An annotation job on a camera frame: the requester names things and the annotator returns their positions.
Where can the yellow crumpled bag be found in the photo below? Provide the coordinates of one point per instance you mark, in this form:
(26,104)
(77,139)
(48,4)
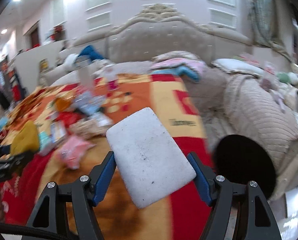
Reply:
(26,140)

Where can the pink blue folded blanket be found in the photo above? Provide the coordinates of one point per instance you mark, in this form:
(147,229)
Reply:
(179,63)

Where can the white pillow with trim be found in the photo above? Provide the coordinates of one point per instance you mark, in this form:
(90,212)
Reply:
(233,66)

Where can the green patterned curtain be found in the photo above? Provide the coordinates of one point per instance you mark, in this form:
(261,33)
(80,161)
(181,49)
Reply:
(264,24)

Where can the white foam block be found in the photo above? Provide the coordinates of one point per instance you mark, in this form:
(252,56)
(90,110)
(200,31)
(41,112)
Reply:
(150,162)

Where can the black round trash bin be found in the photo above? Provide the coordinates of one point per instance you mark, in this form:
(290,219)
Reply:
(241,160)

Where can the beige tufted sofa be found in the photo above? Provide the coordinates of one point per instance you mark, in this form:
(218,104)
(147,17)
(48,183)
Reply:
(159,29)

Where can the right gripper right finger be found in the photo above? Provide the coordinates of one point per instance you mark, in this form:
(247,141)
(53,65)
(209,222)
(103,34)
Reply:
(254,220)

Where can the beige quilted sofa cover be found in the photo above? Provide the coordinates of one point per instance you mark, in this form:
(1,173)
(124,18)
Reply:
(238,104)

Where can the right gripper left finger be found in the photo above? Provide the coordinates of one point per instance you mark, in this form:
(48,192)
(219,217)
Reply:
(67,209)

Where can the orange red patterned blanket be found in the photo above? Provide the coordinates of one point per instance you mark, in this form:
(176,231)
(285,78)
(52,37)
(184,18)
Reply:
(182,215)

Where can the pink snack packet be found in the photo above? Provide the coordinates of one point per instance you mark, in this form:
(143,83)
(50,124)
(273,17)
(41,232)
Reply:
(72,151)

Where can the blue garment on sofa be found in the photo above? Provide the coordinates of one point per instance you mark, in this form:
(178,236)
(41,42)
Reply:
(91,53)

